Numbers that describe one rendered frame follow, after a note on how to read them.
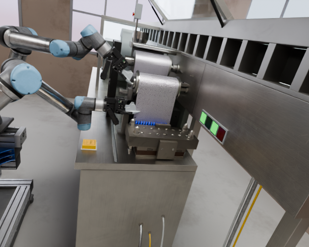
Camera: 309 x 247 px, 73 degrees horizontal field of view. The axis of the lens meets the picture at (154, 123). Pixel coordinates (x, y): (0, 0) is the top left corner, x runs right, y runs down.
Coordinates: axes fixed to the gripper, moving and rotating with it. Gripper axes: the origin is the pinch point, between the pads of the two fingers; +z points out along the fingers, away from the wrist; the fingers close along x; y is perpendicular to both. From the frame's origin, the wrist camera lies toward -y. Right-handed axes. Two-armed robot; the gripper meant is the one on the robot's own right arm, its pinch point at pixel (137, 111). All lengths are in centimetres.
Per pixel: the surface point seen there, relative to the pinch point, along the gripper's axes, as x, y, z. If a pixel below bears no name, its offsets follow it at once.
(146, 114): -0.2, -0.8, 5.8
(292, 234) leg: -77, -11, 46
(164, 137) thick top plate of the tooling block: -19.5, -6.0, 12.6
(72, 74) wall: 331, -59, -71
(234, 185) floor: 62, -109, 152
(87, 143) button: -11.8, -16.6, -26.9
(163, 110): -0.2, 3.1, 15.6
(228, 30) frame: -21, 52, 30
